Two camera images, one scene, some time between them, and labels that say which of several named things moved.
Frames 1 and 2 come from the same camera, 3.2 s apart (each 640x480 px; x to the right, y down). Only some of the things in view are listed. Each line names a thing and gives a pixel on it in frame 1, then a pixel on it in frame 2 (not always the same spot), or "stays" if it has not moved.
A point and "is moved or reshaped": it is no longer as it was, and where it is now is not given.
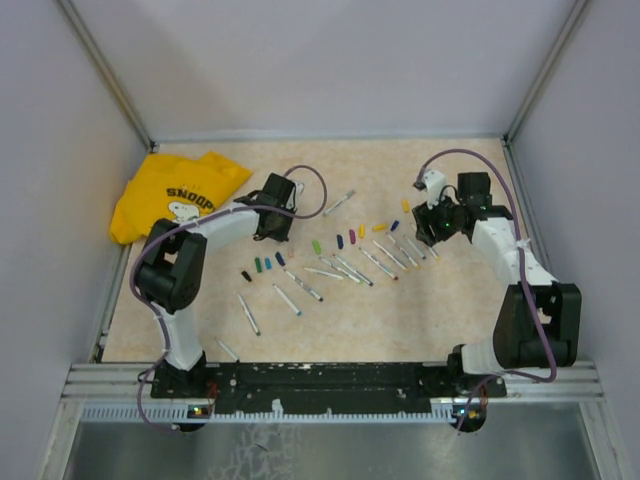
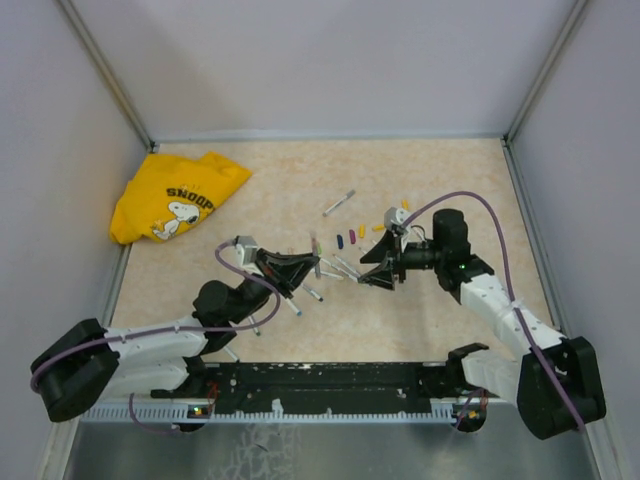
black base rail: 322,388 stays
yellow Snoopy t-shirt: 157,187 stays
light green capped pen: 330,275 stays
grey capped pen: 337,203 stays
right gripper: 426,229 -> 380,276
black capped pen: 227,350 stays
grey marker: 306,287 stays
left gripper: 280,235 -> 284,272
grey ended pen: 414,264 is moved or reshaped
